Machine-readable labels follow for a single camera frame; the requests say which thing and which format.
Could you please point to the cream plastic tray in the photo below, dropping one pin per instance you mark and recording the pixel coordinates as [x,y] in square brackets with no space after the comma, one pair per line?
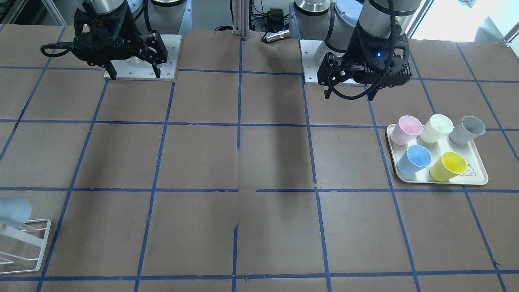
[475,173]

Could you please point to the pale green plastic cup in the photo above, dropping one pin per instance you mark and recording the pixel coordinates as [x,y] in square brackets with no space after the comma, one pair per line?
[437,127]

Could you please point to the white wire cup rack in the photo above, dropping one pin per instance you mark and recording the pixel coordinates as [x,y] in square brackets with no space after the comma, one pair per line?
[34,233]

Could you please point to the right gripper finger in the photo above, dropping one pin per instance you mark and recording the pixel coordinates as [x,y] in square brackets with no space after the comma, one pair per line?
[151,49]
[110,69]

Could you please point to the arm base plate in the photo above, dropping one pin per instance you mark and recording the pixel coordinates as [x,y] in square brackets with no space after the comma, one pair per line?
[312,54]
[135,69]

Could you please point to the light blue plastic cup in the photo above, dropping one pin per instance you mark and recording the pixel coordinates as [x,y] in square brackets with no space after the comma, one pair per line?
[14,212]

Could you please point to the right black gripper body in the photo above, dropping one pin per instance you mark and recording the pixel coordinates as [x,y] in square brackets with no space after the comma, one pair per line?
[130,37]

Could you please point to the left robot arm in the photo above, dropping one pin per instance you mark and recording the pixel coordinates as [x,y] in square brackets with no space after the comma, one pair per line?
[335,21]

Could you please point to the aluminium frame post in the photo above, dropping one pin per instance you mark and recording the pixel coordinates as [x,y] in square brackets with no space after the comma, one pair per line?
[240,18]

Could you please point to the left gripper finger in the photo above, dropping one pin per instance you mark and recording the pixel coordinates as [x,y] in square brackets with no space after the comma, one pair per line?
[330,74]
[372,90]

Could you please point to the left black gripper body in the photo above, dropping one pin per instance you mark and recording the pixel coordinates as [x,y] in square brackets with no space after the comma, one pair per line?
[355,52]

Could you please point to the grey plastic cup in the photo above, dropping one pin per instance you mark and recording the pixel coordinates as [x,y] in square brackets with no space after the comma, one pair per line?
[467,130]

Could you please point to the black power adapter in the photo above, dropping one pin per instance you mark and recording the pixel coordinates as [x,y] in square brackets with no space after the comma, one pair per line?
[275,16]

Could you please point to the silver cylindrical connector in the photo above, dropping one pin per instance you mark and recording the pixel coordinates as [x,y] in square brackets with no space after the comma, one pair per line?
[271,37]

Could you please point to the yellow plastic cup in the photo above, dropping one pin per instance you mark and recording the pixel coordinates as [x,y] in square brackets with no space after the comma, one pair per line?
[448,166]

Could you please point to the pink plastic cup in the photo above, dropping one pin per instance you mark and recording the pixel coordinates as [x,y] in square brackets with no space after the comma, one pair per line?
[407,128]

